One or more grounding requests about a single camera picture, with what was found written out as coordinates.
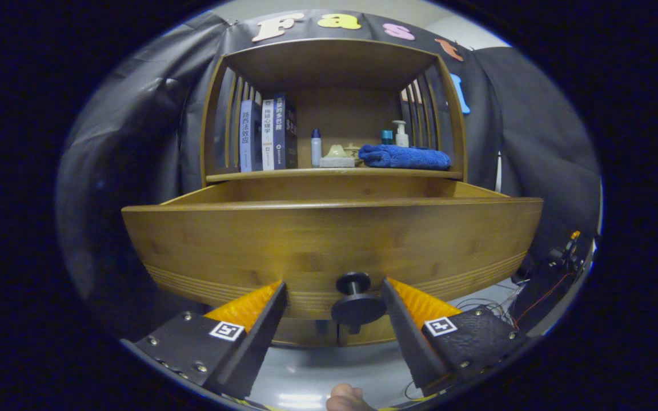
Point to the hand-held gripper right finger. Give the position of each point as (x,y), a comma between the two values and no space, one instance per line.
(409,342)

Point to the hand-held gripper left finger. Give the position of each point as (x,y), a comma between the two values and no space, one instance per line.
(255,348)

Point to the wooden drawer with black knob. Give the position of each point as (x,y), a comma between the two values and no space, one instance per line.
(306,240)

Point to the pale green plastic item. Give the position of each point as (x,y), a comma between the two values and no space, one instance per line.
(337,157)

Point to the wooden cabinet door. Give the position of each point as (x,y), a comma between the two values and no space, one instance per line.
(374,335)
(306,334)

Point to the wooden countertop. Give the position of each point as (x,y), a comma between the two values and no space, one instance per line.
(283,173)

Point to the wooden cabinet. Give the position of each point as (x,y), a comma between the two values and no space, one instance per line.
(329,63)

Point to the black and orange device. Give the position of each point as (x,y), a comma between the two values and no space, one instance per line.
(566,251)

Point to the folded blue towel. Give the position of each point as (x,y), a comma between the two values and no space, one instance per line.
(403,157)

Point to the beige lidded tea cup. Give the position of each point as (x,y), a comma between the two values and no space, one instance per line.
(354,152)

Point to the white pump bottle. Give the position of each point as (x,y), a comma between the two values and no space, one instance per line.
(401,138)

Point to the white bottle with blue cap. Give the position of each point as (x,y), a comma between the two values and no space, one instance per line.
(316,151)

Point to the teal bottle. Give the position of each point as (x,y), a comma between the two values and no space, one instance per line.
(386,137)

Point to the light blue book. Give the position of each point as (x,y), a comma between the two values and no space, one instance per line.
(246,137)

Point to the white book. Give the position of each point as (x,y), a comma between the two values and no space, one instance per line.
(267,134)

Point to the dark blue book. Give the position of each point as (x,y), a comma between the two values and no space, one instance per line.
(279,131)

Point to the black backdrop cloth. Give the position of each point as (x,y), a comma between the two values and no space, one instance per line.
(123,148)

